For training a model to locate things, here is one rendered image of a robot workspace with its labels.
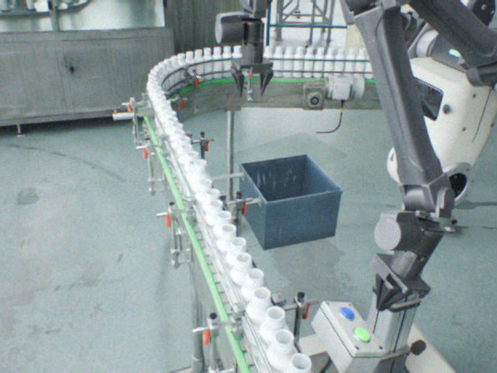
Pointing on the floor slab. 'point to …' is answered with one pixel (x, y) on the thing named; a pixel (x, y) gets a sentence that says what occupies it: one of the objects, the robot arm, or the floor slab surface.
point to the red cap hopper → (305, 16)
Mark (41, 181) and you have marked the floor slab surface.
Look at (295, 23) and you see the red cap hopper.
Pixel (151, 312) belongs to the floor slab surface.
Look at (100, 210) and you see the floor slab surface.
